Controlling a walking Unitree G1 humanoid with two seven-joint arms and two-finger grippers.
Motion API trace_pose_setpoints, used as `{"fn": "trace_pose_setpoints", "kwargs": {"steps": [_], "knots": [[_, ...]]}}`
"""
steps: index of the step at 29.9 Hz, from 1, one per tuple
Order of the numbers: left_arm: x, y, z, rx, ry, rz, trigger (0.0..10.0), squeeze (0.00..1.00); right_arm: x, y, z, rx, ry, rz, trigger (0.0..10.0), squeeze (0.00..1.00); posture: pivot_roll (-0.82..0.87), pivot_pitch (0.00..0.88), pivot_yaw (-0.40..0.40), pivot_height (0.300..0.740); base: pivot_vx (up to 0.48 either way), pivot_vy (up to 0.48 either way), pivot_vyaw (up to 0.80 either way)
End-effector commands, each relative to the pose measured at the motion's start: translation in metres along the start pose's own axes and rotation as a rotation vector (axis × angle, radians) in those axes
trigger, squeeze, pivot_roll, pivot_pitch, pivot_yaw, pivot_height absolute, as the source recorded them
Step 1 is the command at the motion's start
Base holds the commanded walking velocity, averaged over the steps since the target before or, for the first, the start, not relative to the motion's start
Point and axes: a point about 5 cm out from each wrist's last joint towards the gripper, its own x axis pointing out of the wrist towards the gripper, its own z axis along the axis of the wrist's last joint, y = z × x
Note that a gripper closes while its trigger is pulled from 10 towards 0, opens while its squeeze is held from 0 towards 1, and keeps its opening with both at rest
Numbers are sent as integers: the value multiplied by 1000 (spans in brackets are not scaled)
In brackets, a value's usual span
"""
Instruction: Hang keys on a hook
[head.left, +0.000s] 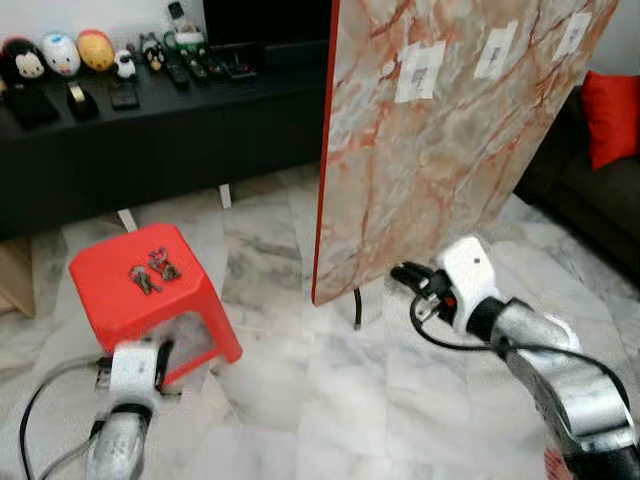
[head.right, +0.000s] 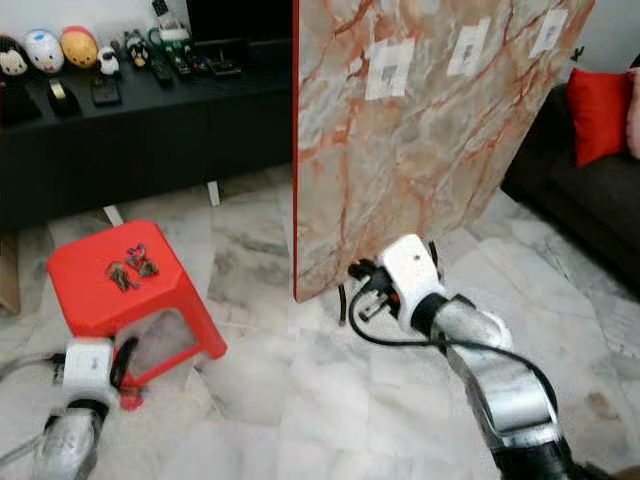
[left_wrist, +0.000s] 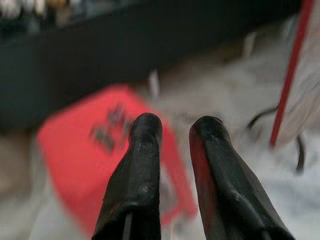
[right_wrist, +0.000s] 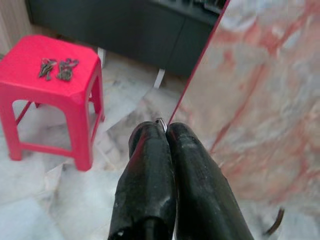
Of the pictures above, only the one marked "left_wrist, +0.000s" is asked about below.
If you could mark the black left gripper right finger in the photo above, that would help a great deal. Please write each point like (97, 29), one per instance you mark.
(225, 190)

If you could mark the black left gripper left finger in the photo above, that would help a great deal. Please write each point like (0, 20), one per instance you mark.
(140, 180)

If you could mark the red plastic stool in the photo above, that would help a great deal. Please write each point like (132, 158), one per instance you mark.
(75, 162)

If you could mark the black board stand leg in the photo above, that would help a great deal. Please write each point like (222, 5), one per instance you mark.
(260, 115)
(301, 152)

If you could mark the black low cabinet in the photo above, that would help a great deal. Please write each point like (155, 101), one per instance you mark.
(75, 62)

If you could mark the orange marble board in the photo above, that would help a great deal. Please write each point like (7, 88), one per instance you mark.
(303, 75)

